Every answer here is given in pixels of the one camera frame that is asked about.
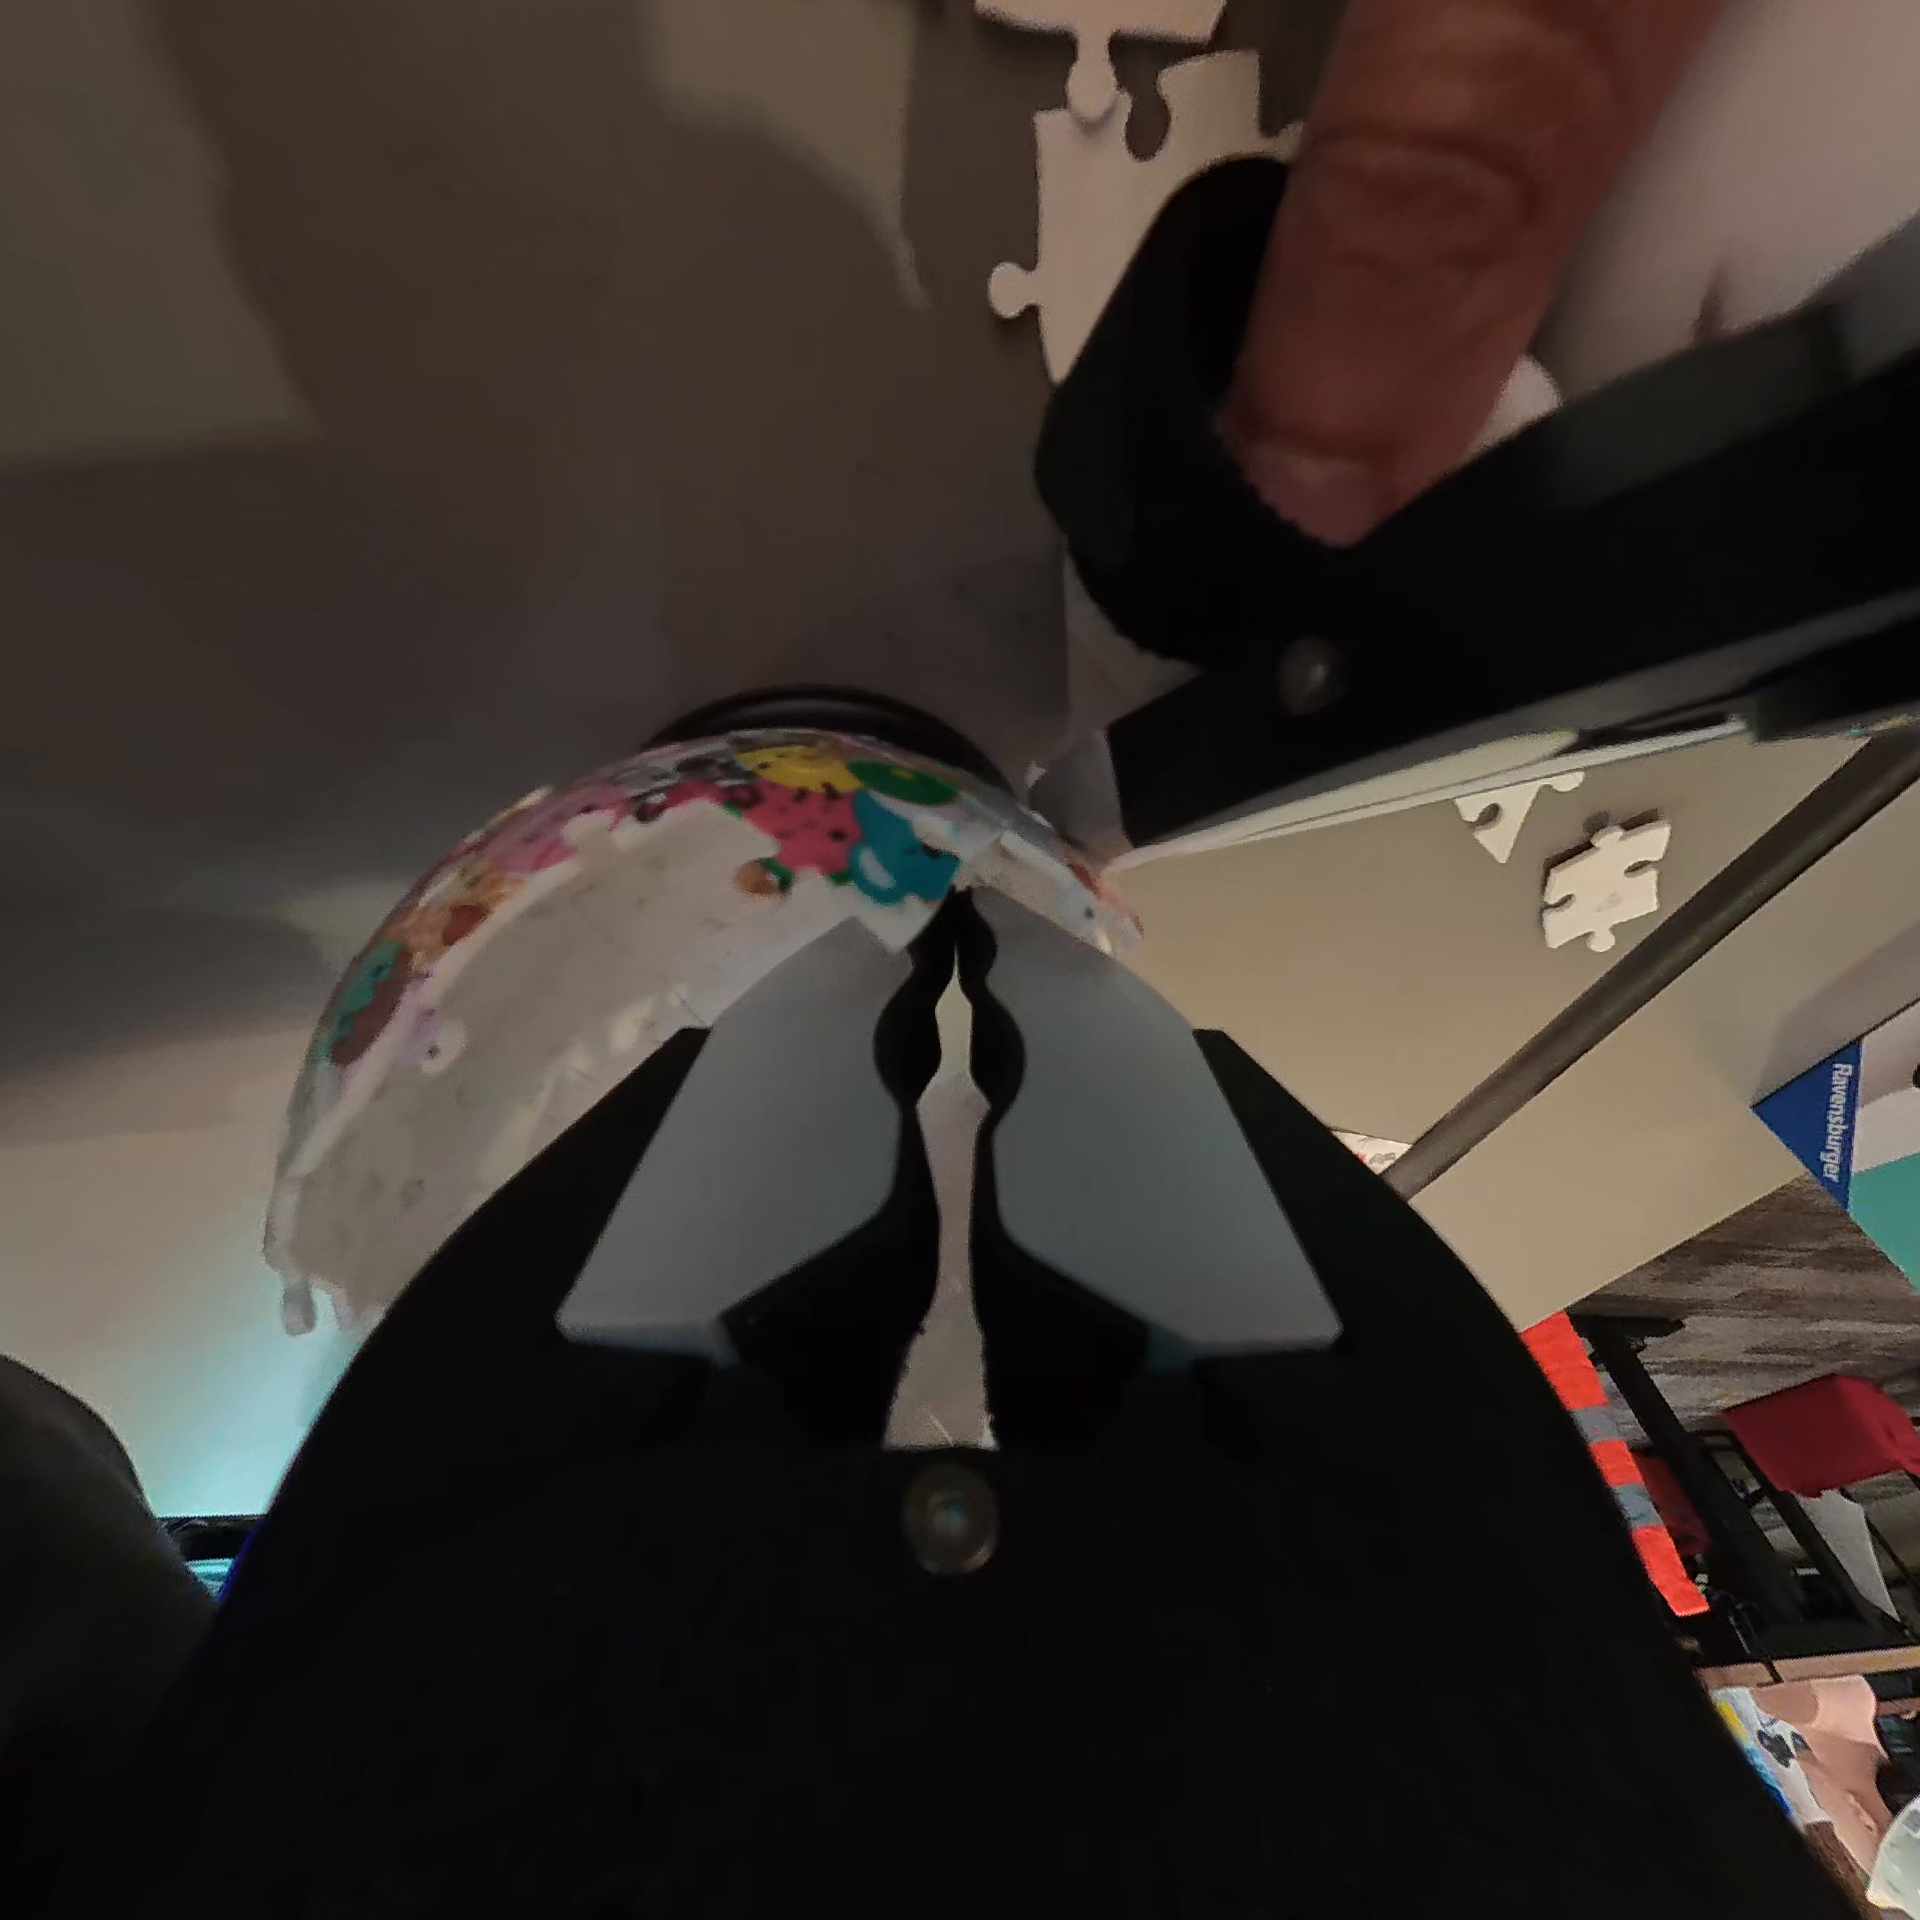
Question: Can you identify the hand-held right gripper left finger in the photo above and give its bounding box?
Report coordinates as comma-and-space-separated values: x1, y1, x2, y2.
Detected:
554, 896, 961, 1365

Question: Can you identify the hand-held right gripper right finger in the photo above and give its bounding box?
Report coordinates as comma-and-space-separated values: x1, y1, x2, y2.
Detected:
952, 888, 1343, 1375

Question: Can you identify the colourful puzzle ball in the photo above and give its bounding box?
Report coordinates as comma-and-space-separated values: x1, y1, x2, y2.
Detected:
266, 727, 1145, 1337

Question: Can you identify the puzzle box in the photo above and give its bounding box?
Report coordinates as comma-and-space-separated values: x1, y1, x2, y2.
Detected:
1750, 1035, 1920, 1293

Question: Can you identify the person's left hand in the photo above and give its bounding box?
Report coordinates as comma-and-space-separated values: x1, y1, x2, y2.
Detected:
1215, 0, 1685, 545

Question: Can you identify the black table divider strip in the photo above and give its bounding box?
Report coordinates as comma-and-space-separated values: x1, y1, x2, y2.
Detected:
1387, 731, 1920, 1202

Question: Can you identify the orange cloth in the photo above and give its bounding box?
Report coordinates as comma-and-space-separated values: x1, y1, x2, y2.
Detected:
1518, 1310, 1713, 1623

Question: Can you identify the person's dark grey hoodie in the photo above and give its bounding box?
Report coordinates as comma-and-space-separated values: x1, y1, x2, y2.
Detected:
0, 1353, 223, 1920

